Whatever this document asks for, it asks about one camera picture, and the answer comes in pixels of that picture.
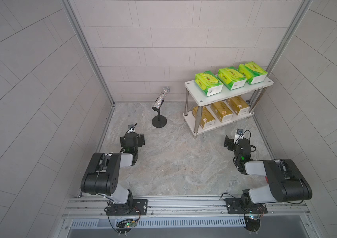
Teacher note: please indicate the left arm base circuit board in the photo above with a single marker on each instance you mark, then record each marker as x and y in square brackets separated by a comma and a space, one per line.
[125, 226]

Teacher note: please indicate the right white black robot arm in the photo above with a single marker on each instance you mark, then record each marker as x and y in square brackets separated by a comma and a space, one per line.
[285, 182]

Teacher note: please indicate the glitter microphone on black stand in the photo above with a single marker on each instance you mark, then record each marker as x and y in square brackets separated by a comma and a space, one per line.
[160, 121]

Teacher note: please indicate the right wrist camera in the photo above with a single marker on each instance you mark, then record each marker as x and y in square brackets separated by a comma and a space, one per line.
[238, 135]

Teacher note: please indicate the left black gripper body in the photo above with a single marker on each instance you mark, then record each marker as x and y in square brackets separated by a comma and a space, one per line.
[139, 142]

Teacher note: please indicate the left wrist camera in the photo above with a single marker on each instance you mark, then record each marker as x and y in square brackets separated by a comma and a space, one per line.
[131, 128]

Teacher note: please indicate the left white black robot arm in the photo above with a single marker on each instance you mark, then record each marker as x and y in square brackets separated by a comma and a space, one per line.
[102, 176]

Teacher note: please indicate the gold tissue pack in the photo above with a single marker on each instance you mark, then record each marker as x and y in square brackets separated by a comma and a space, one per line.
[238, 105]
[207, 119]
[222, 111]

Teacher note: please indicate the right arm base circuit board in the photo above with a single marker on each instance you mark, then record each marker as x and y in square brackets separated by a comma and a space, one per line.
[252, 223]

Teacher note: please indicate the green tissue pack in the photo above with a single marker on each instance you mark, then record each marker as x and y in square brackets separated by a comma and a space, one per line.
[208, 83]
[231, 78]
[253, 72]

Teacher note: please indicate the aluminium mounting rail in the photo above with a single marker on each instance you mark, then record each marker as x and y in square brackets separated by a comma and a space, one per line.
[181, 206]

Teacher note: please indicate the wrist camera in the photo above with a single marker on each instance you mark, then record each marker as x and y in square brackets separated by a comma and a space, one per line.
[131, 128]
[238, 135]

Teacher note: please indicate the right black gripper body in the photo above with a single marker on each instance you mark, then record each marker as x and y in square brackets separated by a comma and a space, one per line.
[231, 147]

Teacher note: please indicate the white two-tier shelf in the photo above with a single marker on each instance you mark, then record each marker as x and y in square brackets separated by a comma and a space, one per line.
[203, 101]

